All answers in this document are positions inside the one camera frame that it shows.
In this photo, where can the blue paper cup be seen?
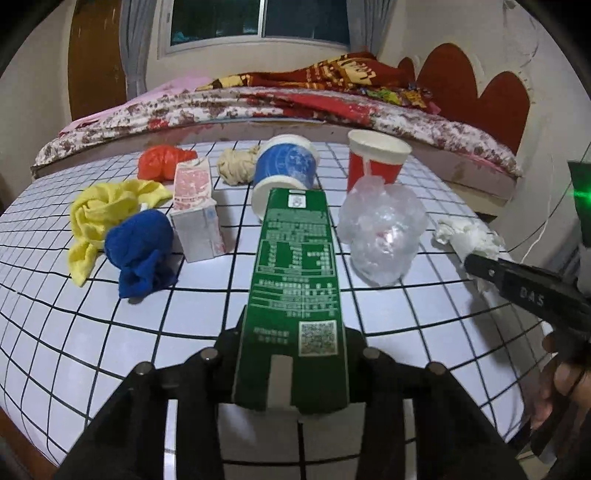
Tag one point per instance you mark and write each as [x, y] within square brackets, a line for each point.
[286, 161]

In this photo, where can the clear plastic bag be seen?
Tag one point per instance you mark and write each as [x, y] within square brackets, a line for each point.
[383, 230]

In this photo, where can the beige knotted cloth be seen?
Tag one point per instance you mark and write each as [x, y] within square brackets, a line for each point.
[235, 168]

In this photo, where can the person's right hand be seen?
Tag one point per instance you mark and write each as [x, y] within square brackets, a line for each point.
[558, 387]

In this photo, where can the colourful printed cloth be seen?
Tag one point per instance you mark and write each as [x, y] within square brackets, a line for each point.
[406, 97]

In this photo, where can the red printed blanket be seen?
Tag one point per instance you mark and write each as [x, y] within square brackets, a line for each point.
[332, 69]

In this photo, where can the red and white headboard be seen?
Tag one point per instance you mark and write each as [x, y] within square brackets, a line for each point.
[452, 78]

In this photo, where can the grey window curtain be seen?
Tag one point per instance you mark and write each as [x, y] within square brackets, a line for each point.
[364, 23]
[136, 46]

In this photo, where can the wooden door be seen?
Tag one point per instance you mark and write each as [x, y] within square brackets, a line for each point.
[94, 55]

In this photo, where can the red paper cup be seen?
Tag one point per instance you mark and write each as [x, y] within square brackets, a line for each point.
[383, 166]

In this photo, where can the pink bed cloth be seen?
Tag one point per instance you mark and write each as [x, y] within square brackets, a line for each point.
[175, 87]

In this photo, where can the blue cloth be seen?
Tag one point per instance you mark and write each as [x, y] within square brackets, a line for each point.
[138, 244]

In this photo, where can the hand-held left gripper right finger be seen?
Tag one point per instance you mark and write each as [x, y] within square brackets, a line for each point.
[358, 350]

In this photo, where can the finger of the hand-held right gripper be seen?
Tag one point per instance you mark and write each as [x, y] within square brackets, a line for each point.
[485, 270]

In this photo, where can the floral bed sheet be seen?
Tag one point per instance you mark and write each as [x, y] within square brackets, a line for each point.
[194, 108]

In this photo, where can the pink and white carton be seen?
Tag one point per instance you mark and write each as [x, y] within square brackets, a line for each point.
[196, 217]

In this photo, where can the window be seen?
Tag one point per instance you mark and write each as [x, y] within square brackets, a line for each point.
[217, 18]

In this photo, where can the green drink carton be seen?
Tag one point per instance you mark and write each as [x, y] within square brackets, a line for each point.
[291, 258]

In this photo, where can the white checked tablecloth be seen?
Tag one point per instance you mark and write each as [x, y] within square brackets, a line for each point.
[138, 332]

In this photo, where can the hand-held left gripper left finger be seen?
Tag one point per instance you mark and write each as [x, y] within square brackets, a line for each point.
[226, 350]

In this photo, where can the white tissue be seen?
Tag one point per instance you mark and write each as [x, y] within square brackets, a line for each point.
[471, 237]

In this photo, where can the yellow cloth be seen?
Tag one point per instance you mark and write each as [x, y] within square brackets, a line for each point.
[97, 207]

